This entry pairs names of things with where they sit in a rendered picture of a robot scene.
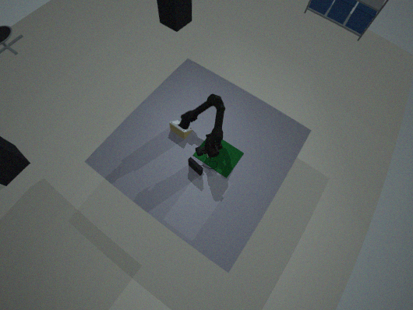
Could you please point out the green circuit board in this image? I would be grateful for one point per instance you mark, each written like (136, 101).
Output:
(226, 160)

